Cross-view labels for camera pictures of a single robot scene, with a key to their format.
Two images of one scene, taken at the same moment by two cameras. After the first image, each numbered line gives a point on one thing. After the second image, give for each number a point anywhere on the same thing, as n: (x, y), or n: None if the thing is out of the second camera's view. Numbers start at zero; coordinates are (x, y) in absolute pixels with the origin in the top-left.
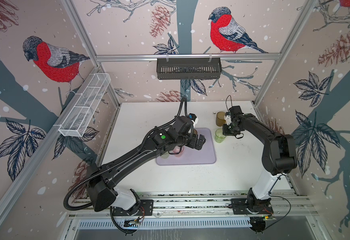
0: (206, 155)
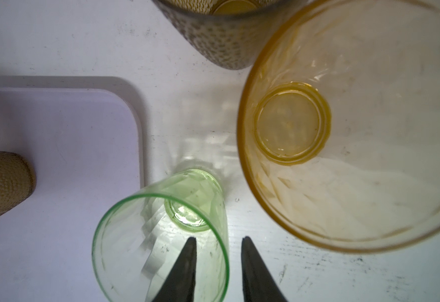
0: (87, 148)
